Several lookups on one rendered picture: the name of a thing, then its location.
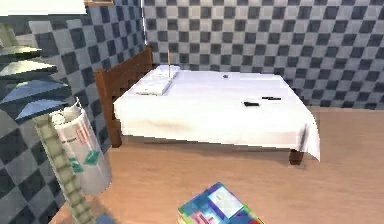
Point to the brown bed with white sheet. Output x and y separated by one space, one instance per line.
213 110

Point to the white pillow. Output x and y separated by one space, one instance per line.
156 81

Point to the thin tan stick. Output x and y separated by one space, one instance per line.
169 65

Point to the slim black remote control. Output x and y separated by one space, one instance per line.
271 98

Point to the colourful box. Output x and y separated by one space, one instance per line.
218 206

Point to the white cylindrical bin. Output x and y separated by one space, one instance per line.
83 146

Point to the brown framed picture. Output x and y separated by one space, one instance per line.
99 2

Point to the white window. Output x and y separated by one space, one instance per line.
41 6

